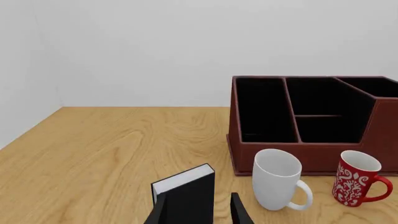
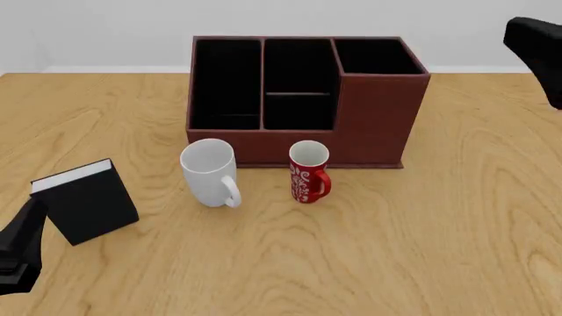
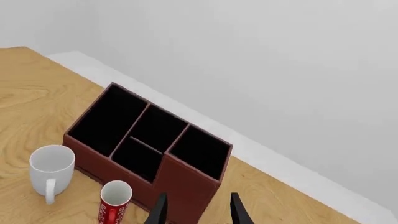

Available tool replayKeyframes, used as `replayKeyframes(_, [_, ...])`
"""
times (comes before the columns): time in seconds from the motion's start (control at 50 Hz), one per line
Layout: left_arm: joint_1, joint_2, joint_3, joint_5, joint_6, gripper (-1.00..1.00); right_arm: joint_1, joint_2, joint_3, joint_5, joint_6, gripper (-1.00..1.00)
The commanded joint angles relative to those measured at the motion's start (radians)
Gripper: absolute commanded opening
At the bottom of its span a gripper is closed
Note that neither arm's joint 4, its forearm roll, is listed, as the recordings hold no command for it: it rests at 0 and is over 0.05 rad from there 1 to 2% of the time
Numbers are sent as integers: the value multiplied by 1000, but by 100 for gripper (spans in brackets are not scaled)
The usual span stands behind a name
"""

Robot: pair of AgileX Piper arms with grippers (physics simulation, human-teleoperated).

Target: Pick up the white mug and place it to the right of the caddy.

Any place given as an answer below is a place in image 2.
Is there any red-brown desk caddy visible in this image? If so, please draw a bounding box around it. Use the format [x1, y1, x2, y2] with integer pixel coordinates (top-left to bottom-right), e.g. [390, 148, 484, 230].
[184, 34, 432, 170]

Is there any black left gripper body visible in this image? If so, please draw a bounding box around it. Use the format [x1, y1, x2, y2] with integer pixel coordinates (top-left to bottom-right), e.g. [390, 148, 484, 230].
[0, 253, 44, 296]

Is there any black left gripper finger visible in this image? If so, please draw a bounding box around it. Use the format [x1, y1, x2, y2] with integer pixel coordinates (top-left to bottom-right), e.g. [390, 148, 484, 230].
[0, 197, 48, 262]

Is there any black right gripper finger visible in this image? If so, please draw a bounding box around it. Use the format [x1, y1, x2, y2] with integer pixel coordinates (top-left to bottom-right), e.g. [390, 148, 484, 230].
[502, 16, 562, 111]

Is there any black book with white pages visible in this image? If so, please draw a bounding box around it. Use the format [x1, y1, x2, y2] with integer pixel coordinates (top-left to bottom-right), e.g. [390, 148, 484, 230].
[29, 158, 141, 248]

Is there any red mug with white pattern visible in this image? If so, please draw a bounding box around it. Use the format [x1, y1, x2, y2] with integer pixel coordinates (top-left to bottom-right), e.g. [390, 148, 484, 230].
[288, 140, 333, 205]

